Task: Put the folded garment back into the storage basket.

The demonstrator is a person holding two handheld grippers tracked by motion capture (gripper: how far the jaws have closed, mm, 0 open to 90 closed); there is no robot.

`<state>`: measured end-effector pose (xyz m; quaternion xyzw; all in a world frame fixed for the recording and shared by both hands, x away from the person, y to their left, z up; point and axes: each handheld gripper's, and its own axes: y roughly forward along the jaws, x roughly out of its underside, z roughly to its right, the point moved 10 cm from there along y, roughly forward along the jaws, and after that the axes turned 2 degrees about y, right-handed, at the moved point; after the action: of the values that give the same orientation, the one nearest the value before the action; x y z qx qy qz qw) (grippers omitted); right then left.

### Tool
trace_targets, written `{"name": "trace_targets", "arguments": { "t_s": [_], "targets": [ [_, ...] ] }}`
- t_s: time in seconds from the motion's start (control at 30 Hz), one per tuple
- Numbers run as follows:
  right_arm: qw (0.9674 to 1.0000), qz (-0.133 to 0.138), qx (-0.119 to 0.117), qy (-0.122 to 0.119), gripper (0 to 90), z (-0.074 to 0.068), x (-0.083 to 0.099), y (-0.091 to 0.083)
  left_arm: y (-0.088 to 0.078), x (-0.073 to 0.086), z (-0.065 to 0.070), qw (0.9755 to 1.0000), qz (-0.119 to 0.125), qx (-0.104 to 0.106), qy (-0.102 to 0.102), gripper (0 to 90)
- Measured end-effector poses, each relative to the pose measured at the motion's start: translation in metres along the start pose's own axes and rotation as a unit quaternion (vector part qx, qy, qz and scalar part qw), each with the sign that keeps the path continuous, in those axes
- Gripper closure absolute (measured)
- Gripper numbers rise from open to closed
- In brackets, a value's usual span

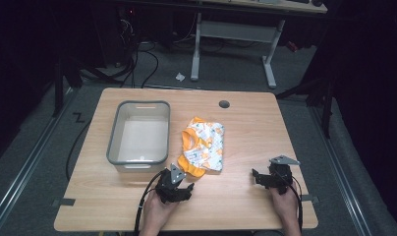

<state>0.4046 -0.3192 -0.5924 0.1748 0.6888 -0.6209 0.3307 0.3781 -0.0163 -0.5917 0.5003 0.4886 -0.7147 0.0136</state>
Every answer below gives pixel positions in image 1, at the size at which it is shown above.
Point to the white crumpled paper scrap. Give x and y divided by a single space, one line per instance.
180 77

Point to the person's right hand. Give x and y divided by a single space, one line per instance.
285 206

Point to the grey-rimmed white plastic bin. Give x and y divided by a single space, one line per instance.
141 134

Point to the grey tape strip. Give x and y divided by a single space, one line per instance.
64 202
310 198

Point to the small red object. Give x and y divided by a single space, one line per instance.
292 46

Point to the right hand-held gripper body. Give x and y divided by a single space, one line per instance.
280 175

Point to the orange patterned baby garment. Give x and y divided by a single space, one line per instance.
204 147

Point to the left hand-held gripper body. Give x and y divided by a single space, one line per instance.
168 190

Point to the black round table grommet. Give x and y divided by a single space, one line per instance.
224 104

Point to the wooden desk with white legs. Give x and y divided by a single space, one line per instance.
239 31

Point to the black metal stand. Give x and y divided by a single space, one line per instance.
317 95
59 88

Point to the person's left hand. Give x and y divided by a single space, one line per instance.
157 211

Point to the metal floor rail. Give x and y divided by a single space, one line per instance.
26 164
340 170

